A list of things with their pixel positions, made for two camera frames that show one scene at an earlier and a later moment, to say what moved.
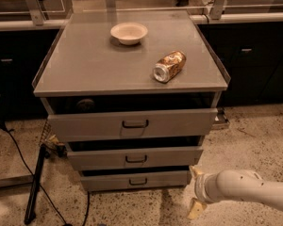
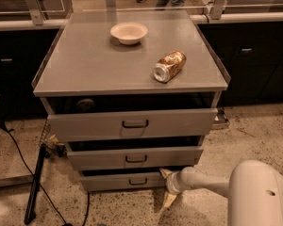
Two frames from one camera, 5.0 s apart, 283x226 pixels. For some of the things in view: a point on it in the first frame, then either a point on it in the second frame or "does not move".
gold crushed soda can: [169, 66] does not move
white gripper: [200, 187] → [174, 182]
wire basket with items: [51, 143] does not move
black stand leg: [30, 212] does not move
